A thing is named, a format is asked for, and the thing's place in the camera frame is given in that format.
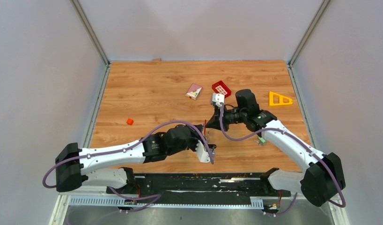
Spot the small orange red cube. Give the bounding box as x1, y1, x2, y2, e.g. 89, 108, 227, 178
126, 118, 134, 125

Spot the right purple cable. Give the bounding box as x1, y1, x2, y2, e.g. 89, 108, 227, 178
219, 105, 346, 208

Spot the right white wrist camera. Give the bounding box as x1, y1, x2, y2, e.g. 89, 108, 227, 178
211, 93, 225, 108

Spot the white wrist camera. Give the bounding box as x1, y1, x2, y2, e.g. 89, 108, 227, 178
195, 142, 216, 163
211, 93, 225, 108

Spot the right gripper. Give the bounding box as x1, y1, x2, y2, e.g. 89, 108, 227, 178
205, 105, 246, 132

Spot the white slotted cable duct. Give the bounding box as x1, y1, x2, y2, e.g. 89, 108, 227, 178
69, 195, 265, 210

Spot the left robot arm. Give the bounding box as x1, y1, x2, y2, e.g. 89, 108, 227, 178
54, 124, 216, 194

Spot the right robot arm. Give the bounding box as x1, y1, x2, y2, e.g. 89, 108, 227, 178
206, 89, 346, 208

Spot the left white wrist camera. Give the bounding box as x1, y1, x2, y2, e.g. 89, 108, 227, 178
195, 142, 216, 163

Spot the playing card box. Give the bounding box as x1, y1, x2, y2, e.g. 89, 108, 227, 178
185, 83, 203, 100

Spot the yellow triangular brick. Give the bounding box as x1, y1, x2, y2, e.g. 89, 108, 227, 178
268, 91, 293, 106

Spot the red window brick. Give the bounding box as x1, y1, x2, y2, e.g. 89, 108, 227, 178
212, 80, 232, 98

